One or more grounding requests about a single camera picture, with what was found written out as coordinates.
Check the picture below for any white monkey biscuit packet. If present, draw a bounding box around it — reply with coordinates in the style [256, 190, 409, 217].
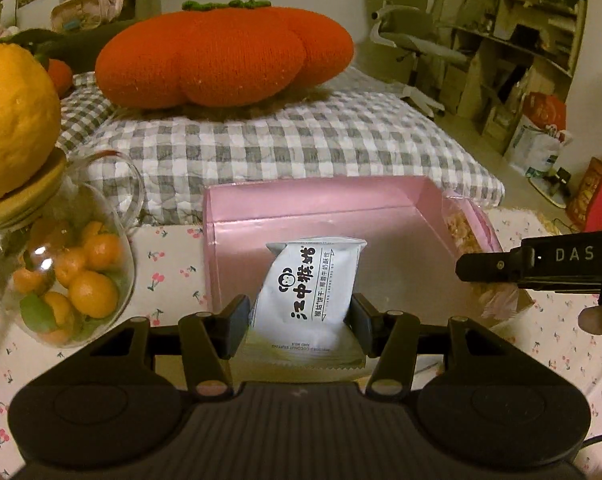
[243, 236, 367, 368]

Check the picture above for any pink wafer snack packet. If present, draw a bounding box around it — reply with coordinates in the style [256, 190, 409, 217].
[442, 191, 533, 326]

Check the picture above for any pink silver cardboard box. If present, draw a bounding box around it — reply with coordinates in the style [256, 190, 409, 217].
[203, 177, 485, 325]

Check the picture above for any red shopping bag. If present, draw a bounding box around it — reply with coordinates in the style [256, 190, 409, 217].
[522, 92, 566, 131]

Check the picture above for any glass jar with kumquats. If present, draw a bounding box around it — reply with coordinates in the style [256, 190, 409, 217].
[0, 148, 145, 348]

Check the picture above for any grey checkered quilt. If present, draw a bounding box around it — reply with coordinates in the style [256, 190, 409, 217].
[58, 69, 505, 226]

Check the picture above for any orange fruit jar lid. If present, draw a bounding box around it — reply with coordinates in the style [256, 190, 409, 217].
[0, 44, 66, 228]

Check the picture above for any large red pumpkin cushion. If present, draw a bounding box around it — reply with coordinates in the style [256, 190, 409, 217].
[95, 0, 354, 110]

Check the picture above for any small red pumpkin cushion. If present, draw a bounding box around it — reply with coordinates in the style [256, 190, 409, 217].
[39, 56, 74, 99]

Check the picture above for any white office chair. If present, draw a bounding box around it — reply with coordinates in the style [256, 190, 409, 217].
[369, 0, 468, 119]

